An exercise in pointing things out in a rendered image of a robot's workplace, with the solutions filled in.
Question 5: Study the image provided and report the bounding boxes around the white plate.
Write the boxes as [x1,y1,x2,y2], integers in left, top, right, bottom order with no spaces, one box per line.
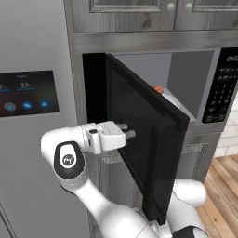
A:
[162,88,182,110]

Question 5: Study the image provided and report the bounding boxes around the orange round food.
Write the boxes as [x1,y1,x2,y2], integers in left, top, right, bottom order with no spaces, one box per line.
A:
[153,85,165,95]

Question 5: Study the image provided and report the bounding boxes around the black microwave door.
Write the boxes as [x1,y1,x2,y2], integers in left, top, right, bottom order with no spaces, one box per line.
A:
[105,53,191,226]

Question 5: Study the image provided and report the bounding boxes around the black and steel microwave oven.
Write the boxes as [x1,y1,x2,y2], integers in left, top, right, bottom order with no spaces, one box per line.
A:
[82,46,238,126]

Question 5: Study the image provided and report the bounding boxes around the grey wooden cabinet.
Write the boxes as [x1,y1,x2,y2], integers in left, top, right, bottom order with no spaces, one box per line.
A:
[63,30,238,238]

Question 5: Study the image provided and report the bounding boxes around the grey wooden cupboard door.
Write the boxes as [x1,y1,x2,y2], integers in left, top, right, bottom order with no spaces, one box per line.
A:
[70,0,179,34]
[174,0,238,32]

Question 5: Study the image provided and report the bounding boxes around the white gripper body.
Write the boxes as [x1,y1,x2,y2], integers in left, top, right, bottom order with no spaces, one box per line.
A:
[98,121,127,152]

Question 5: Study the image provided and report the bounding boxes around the grey fridge with screen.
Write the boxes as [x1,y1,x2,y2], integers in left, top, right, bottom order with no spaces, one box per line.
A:
[0,0,91,238]

